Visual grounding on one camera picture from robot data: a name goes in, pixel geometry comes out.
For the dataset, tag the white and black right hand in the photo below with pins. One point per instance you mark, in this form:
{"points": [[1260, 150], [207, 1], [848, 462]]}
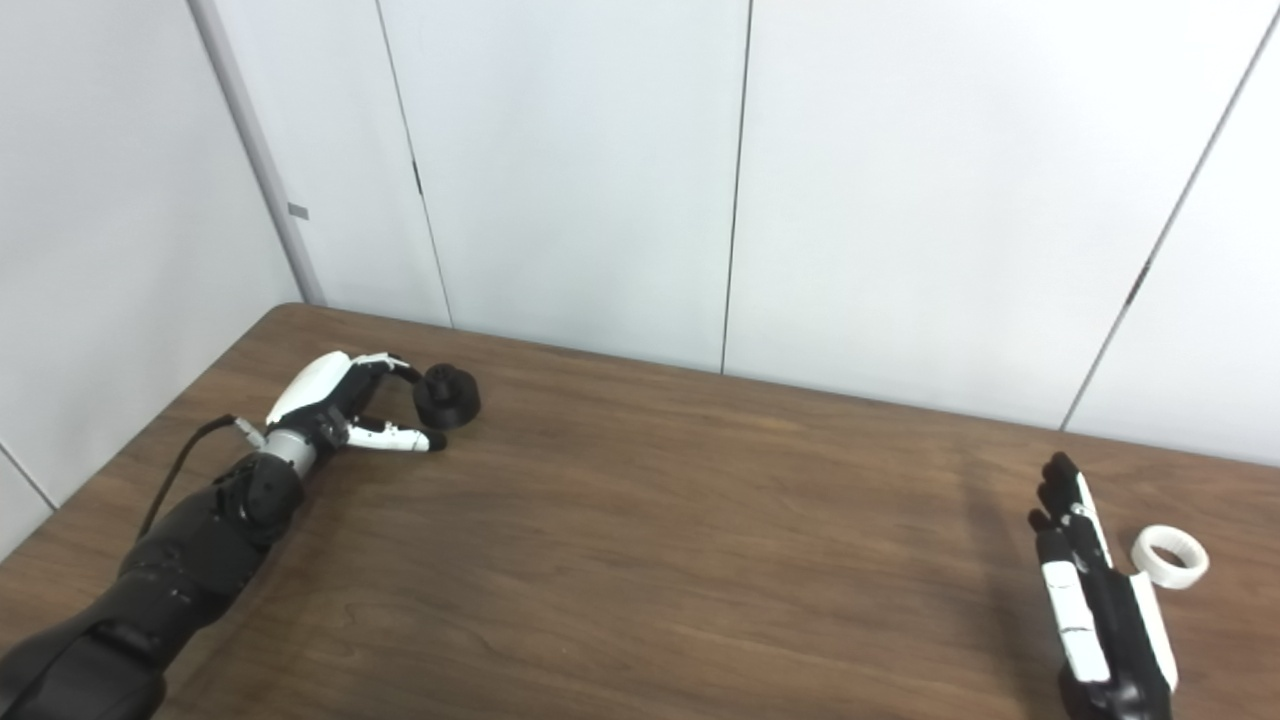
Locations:
{"points": [[1115, 620]]}

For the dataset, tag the white and black left hand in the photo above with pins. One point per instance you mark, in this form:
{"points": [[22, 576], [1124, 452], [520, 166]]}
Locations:
{"points": [[315, 385]]}

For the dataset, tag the round black plastic part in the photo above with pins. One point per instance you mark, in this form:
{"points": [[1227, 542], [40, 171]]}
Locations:
{"points": [[450, 400]]}

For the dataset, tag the grey wall corner post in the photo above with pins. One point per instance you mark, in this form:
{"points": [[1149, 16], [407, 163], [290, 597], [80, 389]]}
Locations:
{"points": [[260, 160]]}

